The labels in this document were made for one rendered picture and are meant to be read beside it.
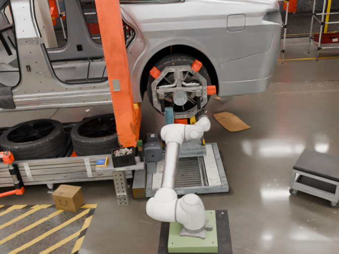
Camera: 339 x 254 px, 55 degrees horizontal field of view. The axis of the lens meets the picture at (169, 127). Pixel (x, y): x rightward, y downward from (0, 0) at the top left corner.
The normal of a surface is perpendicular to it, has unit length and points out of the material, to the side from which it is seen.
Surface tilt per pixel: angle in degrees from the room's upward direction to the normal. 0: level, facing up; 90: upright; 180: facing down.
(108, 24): 90
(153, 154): 90
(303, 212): 0
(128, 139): 90
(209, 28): 90
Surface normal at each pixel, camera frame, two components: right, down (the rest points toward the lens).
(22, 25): -0.01, 0.30
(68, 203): -0.29, 0.46
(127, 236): -0.07, -0.88
